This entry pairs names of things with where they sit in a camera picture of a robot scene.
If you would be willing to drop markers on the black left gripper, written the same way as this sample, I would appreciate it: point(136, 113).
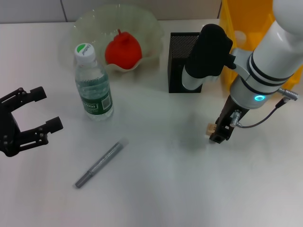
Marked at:
point(8, 132)

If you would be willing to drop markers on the right wrist camera black housing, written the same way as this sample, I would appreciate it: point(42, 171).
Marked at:
point(208, 52)

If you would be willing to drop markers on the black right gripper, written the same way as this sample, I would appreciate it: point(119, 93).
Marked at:
point(229, 118)

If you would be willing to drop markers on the grey marker pen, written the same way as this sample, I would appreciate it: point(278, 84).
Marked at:
point(101, 163)

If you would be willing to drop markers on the white paper ball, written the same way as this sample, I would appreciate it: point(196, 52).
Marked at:
point(240, 37)

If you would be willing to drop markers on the orange-red toy fruit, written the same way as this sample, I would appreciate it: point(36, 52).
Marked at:
point(123, 52)

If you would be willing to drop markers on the pale green wavy fruit bowl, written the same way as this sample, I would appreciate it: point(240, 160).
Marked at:
point(99, 26)

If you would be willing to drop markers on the small beige eraser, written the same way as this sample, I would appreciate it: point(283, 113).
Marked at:
point(209, 128)

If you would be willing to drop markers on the clear plastic water bottle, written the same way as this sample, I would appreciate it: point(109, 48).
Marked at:
point(94, 94)

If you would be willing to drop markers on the yellow plastic bin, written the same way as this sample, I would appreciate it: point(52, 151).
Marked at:
point(227, 23)

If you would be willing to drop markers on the black mesh pen holder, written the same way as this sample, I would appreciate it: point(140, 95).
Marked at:
point(175, 71)

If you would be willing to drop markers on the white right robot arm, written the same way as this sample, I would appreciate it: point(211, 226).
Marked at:
point(272, 59)

